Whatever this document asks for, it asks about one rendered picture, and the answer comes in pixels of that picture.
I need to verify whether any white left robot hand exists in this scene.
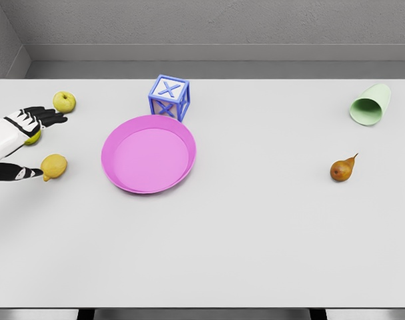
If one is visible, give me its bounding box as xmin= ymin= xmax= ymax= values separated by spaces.
xmin=0 ymin=106 xmax=69 ymax=182

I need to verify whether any yellow lemon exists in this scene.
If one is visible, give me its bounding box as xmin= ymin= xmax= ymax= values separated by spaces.
xmin=40 ymin=153 xmax=69 ymax=183

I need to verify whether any pink round plate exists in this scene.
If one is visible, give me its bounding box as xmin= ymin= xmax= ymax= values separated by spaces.
xmin=100 ymin=115 xmax=197 ymax=195

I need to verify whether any green round fruit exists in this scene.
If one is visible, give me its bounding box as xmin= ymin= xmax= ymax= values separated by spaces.
xmin=23 ymin=129 xmax=43 ymax=147

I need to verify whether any yellow-green apple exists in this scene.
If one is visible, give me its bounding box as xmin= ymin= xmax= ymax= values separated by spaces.
xmin=52 ymin=91 xmax=77 ymax=114

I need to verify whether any blue letter X block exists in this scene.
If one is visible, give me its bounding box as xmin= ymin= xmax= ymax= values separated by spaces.
xmin=147 ymin=73 xmax=191 ymax=123

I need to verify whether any brown pear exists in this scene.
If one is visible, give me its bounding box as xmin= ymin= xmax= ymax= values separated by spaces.
xmin=329 ymin=153 xmax=360 ymax=183

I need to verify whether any light green cup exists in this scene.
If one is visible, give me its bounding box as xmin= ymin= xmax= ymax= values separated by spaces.
xmin=349 ymin=83 xmax=392 ymax=127

